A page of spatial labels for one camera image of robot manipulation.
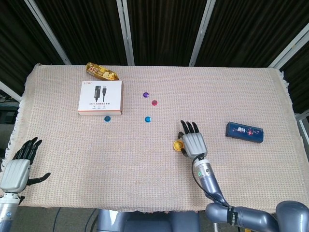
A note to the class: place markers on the golden snack packet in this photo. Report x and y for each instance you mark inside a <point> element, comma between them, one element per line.
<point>101,71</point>

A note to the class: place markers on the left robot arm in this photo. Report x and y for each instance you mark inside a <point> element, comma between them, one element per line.
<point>7,211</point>

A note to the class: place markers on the purple token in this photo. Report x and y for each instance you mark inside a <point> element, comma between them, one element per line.
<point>145,95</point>

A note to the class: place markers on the yellow round cap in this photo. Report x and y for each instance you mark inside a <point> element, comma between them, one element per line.
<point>178,146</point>

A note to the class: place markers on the blue token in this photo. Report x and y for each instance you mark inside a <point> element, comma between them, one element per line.
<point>107,118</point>

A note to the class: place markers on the white aluminium frame post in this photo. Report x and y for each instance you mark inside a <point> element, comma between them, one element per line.
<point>201,32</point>
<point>48,31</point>
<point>125,31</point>
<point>288,52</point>
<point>8,90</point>

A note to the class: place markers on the cyan token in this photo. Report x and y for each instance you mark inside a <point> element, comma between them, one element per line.
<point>148,119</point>

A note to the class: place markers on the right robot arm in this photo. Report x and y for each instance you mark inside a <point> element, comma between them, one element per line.
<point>241,207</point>

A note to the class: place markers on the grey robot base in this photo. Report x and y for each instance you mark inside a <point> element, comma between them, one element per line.
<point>147,221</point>

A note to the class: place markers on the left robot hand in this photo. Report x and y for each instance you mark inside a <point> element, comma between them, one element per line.
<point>15,175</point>

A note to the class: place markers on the magenta token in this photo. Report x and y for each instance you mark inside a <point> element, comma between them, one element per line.
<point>154,103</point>

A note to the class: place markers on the beige woven tablecloth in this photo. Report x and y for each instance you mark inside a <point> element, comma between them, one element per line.
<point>154,135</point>

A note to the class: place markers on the dark blue rectangular box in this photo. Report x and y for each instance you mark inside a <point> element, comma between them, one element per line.
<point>244,132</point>

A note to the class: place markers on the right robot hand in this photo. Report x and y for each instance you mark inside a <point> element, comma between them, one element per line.
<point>194,145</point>

